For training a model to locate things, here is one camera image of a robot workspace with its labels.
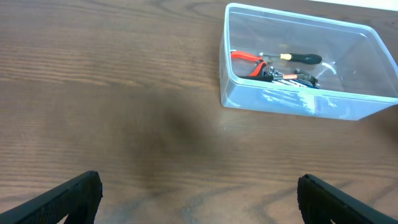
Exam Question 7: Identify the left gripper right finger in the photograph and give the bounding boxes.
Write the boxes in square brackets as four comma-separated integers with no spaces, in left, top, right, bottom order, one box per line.
[297,174,397,224]

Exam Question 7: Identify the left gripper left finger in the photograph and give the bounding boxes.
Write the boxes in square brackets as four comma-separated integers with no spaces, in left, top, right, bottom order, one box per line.
[1,170,103,224]

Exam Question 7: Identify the small hammer black handle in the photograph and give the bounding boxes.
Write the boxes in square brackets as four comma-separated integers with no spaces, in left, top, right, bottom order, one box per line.
[241,69,318,88]

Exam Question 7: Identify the black yellow screwdriver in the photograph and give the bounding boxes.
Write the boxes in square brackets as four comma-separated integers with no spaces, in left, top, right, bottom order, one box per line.
[259,52,323,65]

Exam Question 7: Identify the red handled pliers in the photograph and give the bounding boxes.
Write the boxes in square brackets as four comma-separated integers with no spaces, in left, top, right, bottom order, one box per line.
[231,50,267,77]

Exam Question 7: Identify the clear plastic container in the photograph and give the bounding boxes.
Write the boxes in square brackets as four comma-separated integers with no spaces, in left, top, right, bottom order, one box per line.
[220,3,397,120]

